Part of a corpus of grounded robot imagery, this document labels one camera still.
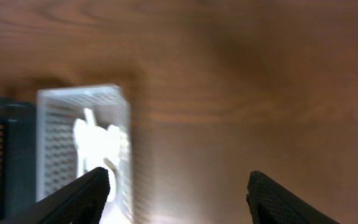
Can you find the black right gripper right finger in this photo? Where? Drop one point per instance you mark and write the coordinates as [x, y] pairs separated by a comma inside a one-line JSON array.
[[270, 203]]

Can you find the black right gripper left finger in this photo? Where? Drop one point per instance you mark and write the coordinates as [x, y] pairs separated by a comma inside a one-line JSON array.
[[80, 202]]

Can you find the white plastic spoon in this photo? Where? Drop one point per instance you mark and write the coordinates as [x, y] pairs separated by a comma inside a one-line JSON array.
[[118, 146], [91, 121], [79, 134], [97, 149]]

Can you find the clear plastic basket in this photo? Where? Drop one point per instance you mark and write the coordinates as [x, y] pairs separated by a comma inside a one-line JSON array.
[[56, 156]]

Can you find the black plastic basket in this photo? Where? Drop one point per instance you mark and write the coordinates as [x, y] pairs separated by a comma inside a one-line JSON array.
[[17, 157]]

